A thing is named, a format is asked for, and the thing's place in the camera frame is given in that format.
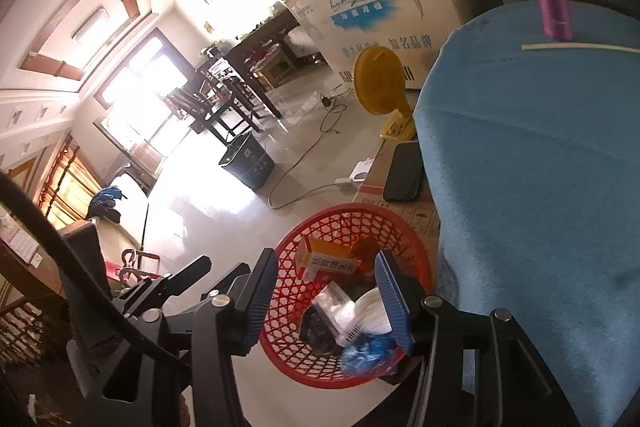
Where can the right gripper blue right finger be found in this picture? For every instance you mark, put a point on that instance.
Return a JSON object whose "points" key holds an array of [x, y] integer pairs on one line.
{"points": [[391, 283]]}

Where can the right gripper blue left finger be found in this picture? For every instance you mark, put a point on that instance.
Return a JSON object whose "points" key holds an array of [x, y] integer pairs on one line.
{"points": [[256, 295]]}

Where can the blue plastic bag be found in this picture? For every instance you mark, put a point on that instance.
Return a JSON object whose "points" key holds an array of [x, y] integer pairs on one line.
{"points": [[370, 355]]}

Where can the yellow orange medicine box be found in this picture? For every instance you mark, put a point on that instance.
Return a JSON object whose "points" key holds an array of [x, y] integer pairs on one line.
{"points": [[316, 259]]}

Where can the white tissue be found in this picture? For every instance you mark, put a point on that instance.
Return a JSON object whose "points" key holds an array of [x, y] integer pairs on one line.
{"points": [[370, 316]]}

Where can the orange snack wrapper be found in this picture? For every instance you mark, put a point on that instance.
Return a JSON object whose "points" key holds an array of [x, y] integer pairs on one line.
{"points": [[365, 249]]}

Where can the black plastic bag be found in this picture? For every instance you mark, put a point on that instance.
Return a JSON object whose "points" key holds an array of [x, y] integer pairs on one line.
{"points": [[314, 331]]}

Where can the dark blue trash bin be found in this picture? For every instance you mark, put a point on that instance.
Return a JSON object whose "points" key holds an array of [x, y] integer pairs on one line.
{"points": [[248, 161]]}

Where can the red plastic basket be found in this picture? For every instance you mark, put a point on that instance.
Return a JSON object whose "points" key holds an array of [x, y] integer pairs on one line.
{"points": [[341, 225]]}

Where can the cardboard box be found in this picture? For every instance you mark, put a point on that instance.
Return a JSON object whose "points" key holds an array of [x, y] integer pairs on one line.
{"points": [[421, 215]]}

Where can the black smartphone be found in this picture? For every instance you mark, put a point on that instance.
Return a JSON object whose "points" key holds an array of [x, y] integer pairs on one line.
{"points": [[404, 178]]}

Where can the dark wooden chair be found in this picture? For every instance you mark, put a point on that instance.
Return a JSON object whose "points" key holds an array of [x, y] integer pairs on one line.
{"points": [[217, 106]]}

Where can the blue tablecloth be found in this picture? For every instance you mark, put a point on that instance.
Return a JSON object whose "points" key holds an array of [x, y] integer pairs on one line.
{"points": [[533, 163]]}

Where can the yellow desk fan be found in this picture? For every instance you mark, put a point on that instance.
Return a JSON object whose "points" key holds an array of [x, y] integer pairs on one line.
{"points": [[380, 88]]}

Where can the dark wooden table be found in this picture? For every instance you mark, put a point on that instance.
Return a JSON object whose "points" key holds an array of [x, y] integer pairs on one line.
{"points": [[241, 55]]}

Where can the long white stick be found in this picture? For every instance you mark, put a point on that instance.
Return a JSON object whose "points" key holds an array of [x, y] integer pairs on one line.
{"points": [[579, 46]]}

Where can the white chest freezer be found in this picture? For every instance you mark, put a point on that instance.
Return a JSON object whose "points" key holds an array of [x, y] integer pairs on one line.
{"points": [[413, 29]]}

